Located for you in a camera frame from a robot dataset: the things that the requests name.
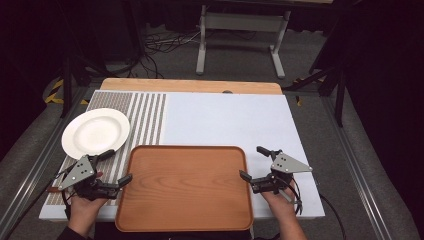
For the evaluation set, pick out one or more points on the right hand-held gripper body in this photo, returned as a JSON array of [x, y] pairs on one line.
[[287, 164]]

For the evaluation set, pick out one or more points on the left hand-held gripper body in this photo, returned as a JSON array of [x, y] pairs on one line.
[[79, 173]]

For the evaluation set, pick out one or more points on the person's right hand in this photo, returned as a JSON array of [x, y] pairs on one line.
[[281, 203]]

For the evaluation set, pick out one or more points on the person's left hand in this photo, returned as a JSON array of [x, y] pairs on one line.
[[82, 213]]

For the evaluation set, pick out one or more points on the white ceramic plate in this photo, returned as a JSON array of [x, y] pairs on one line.
[[95, 132]]

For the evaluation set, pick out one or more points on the white table board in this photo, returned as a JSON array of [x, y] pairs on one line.
[[230, 120]]

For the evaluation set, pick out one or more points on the grey striped placemat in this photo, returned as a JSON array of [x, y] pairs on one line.
[[146, 116]]

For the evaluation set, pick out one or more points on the brown wooden tray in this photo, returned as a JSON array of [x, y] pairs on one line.
[[185, 188]]

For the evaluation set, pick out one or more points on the yellow black hazard tape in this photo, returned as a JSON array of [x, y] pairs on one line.
[[55, 96]]

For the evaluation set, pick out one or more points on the black metal stand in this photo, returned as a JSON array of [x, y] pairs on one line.
[[66, 86]]

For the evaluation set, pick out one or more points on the black tripod stand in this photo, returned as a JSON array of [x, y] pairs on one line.
[[340, 96]]

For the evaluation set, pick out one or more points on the aluminium floor rail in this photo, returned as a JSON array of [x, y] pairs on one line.
[[358, 173], [30, 173]]

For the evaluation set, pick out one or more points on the grey metal table frame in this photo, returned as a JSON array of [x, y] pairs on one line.
[[243, 21]]

